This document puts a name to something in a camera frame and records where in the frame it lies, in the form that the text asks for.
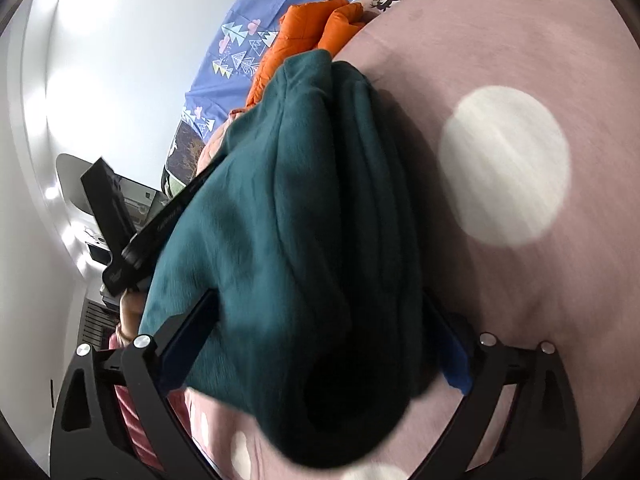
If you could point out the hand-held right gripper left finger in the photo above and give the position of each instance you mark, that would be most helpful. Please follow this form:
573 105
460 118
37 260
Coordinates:
190 340

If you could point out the person's left hand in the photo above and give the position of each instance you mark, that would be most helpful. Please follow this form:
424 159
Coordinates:
131 312

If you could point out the pink polka dot bed sheet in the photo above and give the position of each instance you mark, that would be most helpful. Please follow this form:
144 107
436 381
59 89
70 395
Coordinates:
500 85

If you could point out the green sofa backrest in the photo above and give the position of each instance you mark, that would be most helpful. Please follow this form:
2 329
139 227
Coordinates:
171 185

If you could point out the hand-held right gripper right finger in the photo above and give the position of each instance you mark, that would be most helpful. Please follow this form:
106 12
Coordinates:
455 360

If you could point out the blue tree-print sheet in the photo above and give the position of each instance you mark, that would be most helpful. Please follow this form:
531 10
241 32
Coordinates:
240 55

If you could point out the dark green fleece jacket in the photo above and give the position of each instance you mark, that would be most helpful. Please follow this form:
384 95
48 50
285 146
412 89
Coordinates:
300 240

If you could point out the orange puffer jacket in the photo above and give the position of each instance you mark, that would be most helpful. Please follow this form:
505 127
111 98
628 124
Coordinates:
300 35

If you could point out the pink quilted jacket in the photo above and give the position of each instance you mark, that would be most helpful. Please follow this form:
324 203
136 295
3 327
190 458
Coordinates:
215 140

